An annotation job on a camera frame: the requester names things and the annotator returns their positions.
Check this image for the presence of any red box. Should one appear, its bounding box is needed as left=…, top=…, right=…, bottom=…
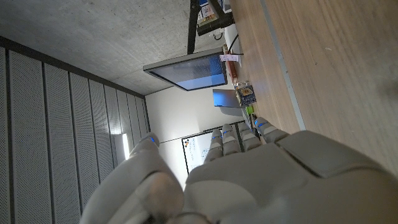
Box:
left=226, top=60, right=239, bottom=82

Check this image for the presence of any black framed whiteboard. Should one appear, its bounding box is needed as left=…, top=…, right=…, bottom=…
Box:
left=181, top=120, right=249, bottom=175

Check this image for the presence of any silver laptop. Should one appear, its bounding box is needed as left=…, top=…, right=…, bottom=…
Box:
left=212, top=88, right=245, bottom=109

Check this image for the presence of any small yellow blue box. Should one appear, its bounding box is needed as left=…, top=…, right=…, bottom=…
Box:
left=235, top=85, right=257, bottom=107

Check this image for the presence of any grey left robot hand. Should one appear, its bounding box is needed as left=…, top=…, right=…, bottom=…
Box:
left=79, top=116, right=398, bottom=224

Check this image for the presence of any black computer monitor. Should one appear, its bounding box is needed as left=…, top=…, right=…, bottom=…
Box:
left=142, top=47, right=229, bottom=92

